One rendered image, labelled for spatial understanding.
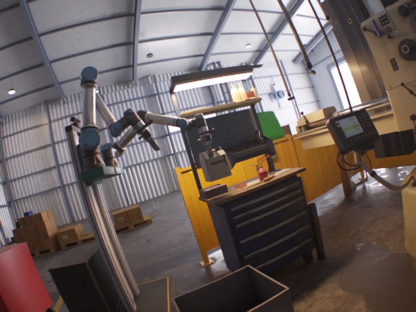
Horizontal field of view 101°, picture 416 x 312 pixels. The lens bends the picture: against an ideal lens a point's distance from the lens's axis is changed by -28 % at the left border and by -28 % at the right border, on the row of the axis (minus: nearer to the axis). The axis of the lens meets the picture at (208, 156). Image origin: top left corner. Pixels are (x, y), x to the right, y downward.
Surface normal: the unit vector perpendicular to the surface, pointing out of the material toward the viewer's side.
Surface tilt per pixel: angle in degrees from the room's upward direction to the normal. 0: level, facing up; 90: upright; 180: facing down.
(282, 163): 90
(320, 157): 90
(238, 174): 90
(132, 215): 90
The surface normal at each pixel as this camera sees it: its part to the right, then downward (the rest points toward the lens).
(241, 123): 0.28, -0.09
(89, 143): 0.55, -0.05
